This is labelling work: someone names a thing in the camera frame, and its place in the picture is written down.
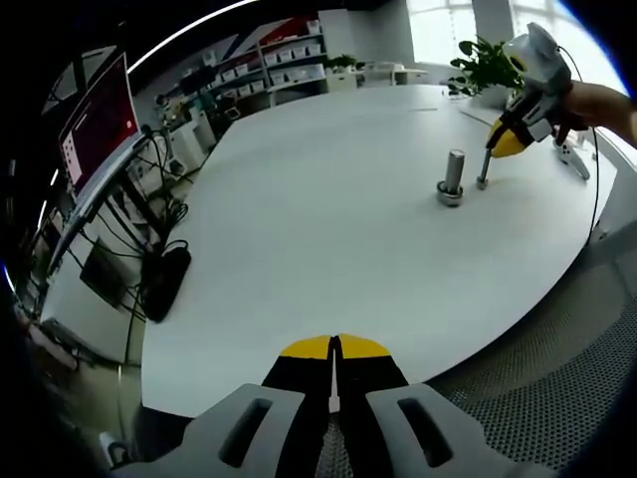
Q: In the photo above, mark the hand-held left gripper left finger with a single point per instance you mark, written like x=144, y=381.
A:
x=239, y=428

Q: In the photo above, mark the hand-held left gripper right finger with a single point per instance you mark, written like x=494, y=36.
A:
x=428, y=428

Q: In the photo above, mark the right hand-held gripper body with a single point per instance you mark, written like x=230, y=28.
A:
x=545, y=70

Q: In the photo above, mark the thin metal threaded stud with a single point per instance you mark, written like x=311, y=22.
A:
x=485, y=169

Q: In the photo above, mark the large metal threaded stud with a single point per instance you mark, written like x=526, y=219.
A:
x=455, y=167

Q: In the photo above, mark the person's right hand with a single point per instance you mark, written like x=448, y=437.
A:
x=584, y=107

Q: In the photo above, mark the white plant pot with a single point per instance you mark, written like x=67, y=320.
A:
x=495, y=94

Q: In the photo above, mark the white game controller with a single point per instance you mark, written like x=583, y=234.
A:
x=572, y=159

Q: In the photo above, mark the green potted plant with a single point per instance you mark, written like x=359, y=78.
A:
x=485, y=65

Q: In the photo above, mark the grey mesh chair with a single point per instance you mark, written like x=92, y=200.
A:
x=547, y=398

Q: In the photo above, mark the white low cabinet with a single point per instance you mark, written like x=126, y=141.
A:
x=393, y=74

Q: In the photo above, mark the small green plant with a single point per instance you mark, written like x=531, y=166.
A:
x=343, y=63

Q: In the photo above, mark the black box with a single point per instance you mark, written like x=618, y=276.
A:
x=102, y=271

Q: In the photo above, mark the shelving unit with white bins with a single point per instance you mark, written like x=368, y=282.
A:
x=278, y=62

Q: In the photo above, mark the grey monitor stand shelf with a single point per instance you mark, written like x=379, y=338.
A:
x=92, y=206

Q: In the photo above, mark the white floor cabinet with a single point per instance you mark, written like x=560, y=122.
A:
x=191, y=142

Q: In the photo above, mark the computer monitor with red screen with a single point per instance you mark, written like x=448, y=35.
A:
x=99, y=122

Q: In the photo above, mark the ceiling light strip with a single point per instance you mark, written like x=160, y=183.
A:
x=174, y=37

